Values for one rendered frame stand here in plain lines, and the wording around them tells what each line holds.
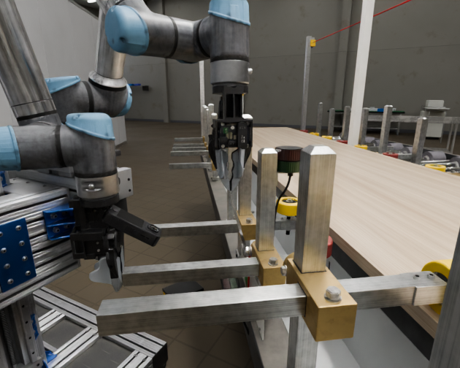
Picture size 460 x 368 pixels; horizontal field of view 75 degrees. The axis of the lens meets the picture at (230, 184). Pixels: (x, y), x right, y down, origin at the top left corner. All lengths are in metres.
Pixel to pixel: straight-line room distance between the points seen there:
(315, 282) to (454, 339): 0.23
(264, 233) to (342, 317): 0.33
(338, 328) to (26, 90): 0.66
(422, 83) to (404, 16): 2.31
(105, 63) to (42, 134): 0.50
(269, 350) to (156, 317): 0.36
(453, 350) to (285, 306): 0.22
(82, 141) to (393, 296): 0.53
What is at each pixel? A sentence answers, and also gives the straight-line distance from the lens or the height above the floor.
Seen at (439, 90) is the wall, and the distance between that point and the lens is 12.78.
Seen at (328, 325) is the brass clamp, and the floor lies 0.94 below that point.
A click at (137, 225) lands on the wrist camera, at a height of 0.97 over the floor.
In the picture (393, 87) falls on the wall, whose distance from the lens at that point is 12.71.
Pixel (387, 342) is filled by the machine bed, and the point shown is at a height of 0.75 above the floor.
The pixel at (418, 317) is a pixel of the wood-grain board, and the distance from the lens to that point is 0.58.
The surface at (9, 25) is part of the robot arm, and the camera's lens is 0.73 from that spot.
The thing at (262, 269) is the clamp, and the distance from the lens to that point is 0.65.
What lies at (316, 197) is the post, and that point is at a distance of 0.41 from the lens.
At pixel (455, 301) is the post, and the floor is 1.09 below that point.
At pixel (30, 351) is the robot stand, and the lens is 1.30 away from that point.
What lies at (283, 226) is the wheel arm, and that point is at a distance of 0.94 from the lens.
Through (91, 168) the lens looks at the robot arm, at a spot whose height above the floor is 1.09.
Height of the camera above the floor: 1.21
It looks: 16 degrees down
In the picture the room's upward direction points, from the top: straight up
